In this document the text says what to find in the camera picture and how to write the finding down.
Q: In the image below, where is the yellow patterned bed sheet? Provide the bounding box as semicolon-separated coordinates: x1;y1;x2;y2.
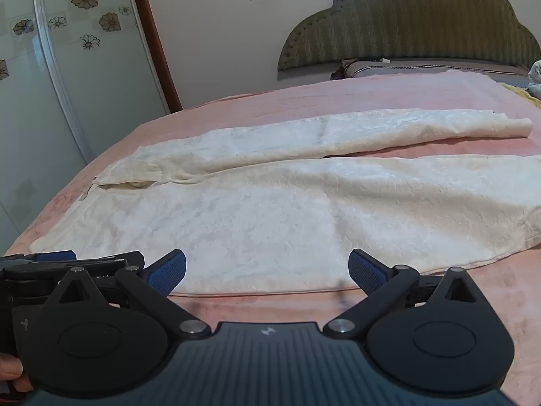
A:
502;82;541;107

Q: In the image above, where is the person's left hand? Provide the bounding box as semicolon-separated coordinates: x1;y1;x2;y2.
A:
0;353;34;394

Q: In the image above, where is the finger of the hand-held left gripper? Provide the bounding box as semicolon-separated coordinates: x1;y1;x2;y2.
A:
0;251;79;268
78;251;145;280

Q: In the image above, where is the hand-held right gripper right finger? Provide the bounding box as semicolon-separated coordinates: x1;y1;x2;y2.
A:
322;249;488;340

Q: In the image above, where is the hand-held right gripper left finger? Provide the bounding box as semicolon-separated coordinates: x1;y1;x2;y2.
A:
42;249;212;340

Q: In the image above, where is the frosted glass partition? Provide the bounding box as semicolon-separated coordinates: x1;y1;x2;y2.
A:
0;0;172;254

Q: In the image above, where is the white printed quilt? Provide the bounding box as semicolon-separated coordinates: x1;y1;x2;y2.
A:
527;60;541;99

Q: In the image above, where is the cream fleece blanket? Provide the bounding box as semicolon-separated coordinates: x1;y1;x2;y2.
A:
29;108;541;295

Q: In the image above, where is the grey pillow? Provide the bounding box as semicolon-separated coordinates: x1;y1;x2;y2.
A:
331;58;531;80

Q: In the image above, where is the brown wooden door frame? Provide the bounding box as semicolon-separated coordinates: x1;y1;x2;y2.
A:
127;0;183;113

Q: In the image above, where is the pink fleece blanket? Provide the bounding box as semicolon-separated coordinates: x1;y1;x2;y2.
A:
0;70;541;392

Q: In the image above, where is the green padded headboard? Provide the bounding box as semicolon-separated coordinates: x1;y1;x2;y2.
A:
278;0;541;72

